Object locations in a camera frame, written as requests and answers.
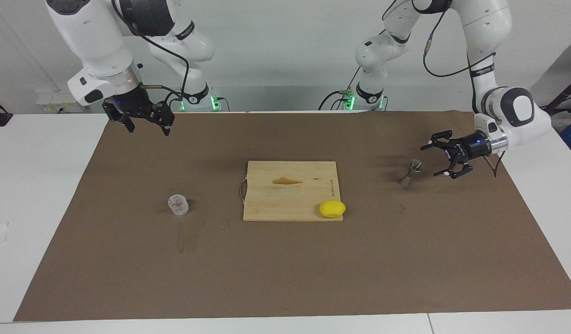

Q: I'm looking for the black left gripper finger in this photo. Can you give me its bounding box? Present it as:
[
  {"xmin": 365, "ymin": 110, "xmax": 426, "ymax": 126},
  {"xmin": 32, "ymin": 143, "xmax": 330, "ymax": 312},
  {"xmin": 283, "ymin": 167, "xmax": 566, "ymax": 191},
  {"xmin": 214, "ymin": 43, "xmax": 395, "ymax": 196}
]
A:
[
  {"xmin": 420, "ymin": 130, "xmax": 453, "ymax": 151},
  {"xmin": 433, "ymin": 158, "xmax": 473, "ymax": 180}
]

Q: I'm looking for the black base power cable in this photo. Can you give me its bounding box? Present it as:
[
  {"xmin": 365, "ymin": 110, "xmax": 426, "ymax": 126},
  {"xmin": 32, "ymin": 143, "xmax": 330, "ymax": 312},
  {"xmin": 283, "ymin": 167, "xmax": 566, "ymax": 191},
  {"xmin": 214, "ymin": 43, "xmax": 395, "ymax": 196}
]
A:
[{"xmin": 318, "ymin": 90, "xmax": 349, "ymax": 111}]

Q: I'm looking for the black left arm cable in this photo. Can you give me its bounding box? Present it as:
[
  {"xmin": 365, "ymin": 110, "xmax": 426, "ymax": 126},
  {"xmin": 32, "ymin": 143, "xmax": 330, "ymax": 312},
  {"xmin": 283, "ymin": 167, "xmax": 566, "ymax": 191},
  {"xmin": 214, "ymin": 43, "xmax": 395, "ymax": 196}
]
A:
[{"xmin": 422, "ymin": 21, "xmax": 506, "ymax": 179}]

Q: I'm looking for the yellow lemon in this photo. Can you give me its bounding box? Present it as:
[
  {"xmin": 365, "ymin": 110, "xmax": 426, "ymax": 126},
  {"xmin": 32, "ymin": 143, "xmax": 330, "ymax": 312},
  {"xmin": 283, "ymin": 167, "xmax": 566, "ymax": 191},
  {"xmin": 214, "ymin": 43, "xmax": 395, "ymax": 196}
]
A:
[{"xmin": 319, "ymin": 200, "xmax": 347, "ymax": 218}]

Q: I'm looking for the steel double jigger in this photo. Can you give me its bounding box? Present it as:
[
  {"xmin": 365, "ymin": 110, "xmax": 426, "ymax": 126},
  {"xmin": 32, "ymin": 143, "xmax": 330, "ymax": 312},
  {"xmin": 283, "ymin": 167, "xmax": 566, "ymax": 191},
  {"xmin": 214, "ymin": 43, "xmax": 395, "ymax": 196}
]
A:
[{"xmin": 399, "ymin": 160, "xmax": 424, "ymax": 188}]

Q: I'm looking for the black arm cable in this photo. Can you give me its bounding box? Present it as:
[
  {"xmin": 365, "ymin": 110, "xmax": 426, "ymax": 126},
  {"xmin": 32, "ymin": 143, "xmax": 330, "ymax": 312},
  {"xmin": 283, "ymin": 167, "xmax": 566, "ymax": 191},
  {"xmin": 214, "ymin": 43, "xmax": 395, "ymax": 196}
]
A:
[
  {"xmin": 110, "ymin": 0, "xmax": 191, "ymax": 112},
  {"xmin": 422, "ymin": 21, "xmax": 506, "ymax": 179}
]

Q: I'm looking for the clear glass cup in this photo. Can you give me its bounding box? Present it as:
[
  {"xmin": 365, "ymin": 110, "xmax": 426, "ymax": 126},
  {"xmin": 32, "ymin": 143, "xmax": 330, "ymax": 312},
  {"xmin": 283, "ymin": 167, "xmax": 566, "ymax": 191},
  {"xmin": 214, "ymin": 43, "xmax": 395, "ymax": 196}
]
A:
[{"xmin": 168, "ymin": 195, "xmax": 189, "ymax": 216}]

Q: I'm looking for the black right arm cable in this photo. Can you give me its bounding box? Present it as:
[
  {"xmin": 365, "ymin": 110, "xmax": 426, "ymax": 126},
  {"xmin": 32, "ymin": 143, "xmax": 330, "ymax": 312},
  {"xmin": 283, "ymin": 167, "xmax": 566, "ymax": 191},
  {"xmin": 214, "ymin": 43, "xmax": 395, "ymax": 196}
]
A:
[{"xmin": 110, "ymin": 0, "xmax": 191, "ymax": 112}]

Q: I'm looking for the white power strip box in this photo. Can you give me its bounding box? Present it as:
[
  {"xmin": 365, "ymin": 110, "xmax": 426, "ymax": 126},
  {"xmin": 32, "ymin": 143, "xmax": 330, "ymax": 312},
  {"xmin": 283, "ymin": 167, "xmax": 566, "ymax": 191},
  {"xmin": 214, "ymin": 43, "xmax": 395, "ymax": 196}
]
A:
[{"xmin": 36, "ymin": 90, "xmax": 89, "ymax": 113}]

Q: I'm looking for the brown table mat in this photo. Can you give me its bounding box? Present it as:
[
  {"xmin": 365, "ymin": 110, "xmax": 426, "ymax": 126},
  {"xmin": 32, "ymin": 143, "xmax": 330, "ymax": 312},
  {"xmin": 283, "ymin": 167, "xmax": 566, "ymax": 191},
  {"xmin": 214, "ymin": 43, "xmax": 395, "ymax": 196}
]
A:
[{"xmin": 14, "ymin": 110, "xmax": 571, "ymax": 321}]

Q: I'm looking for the wooden cutting board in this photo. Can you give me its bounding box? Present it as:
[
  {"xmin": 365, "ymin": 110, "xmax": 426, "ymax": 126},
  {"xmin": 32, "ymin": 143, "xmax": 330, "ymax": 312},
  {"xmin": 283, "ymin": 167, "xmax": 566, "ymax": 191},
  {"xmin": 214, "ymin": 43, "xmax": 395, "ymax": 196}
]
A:
[{"xmin": 240, "ymin": 161, "xmax": 344, "ymax": 222}]

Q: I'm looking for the black tripod stand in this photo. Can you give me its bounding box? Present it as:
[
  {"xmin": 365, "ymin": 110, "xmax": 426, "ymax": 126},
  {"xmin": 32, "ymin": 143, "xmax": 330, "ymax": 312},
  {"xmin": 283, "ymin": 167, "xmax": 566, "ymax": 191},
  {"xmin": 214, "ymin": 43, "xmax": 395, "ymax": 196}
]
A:
[{"xmin": 545, "ymin": 74, "xmax": 571, "ymax": 116}]

